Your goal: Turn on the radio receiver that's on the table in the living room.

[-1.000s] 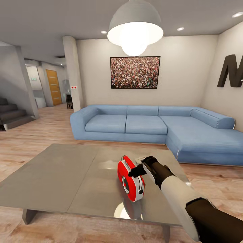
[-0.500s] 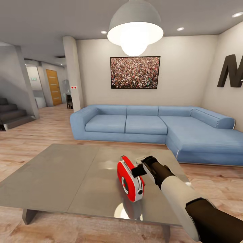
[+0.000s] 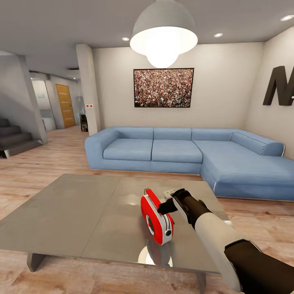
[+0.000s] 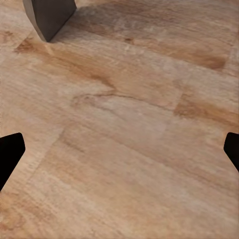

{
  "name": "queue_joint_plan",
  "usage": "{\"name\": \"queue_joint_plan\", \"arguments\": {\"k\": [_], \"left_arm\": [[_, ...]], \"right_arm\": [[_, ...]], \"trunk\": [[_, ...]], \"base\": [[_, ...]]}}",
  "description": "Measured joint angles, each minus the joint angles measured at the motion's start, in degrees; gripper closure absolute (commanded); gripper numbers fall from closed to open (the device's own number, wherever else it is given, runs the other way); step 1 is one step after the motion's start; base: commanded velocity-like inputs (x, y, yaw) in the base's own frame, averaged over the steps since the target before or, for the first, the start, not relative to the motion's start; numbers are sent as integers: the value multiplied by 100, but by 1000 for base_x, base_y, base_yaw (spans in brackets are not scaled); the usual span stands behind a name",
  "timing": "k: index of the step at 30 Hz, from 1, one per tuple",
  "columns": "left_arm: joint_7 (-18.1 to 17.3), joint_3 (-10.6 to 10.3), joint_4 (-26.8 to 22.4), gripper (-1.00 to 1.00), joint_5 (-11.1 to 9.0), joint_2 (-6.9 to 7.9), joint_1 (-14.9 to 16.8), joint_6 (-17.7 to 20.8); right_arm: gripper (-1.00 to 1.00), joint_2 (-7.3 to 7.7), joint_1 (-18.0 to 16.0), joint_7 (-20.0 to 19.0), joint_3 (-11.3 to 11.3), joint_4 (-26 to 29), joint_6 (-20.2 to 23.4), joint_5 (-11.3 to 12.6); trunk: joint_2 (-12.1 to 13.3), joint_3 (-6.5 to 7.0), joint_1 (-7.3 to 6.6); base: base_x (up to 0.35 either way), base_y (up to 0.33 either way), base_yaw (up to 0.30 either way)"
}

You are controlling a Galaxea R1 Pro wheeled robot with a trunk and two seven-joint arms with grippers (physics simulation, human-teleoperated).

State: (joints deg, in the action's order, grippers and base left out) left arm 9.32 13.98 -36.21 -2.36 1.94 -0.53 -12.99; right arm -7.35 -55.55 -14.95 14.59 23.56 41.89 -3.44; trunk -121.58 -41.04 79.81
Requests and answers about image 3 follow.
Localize radio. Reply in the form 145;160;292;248
141;189;175;245

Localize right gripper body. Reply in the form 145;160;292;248
159;199;175;215

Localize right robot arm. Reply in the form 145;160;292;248
157;188;294;294

